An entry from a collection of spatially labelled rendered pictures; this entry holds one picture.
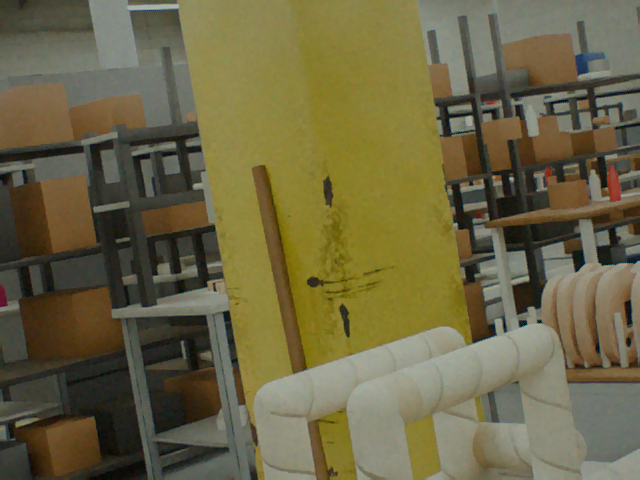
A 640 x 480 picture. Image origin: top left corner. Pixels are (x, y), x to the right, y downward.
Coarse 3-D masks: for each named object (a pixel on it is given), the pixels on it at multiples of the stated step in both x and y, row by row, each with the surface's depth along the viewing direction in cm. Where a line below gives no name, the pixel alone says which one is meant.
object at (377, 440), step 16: (352, 416) 70; (368, 416) 69; (384, 416) 70; (400, 416) 70; (352, 432) 70; (368, 432) 70; (384, 432) 70; (400, 432) 70; (368, 448) 70; (384, 448) 70; (400, 448) 70; (368, 464) 70; (384, 464) 70; (400, 464) 70
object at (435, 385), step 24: (504, 336) 80; (528, 336) 80; (552, 336) 82; (432, 360) 75; (456, 360) 75; (480, 360) 76; (504, 360) 78; (528, 360) 79; (360, 384) 71; (384, 384) 71; (408, 384) 71; (432, 384) 73; (456, 384) 74; (480, 384) 76; (504, 384) 78; (360, 408) 70; (384, 408) 70; (408, 408) 71; (432, 408) 73
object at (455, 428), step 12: (456, 408) 87; (468, 408) 88; (444, 420) 88; (456, 420) 87; (468, 420) 88; (444, 432) 88; (456, 432) 87; (468, 432) 88; (444, 444) 88; (456, 444) 87; (468, 444) 87; (444, 456) 88; (456, 456) 88; (468, 456) 88; (444, 468) 88; (456, 468) 88; (468, 468) 87; (480, 468) 88
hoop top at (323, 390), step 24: (432, 336) 86; (456, 336) 88; (360, 360) 81; (384, 360) 82; (408, 360) 84; (288, 384) 76; (312, 384) 77; (336, 384) 78; (264, 408) 76; (288, 408) 75; (312, 408) 77; (336, 408) 79
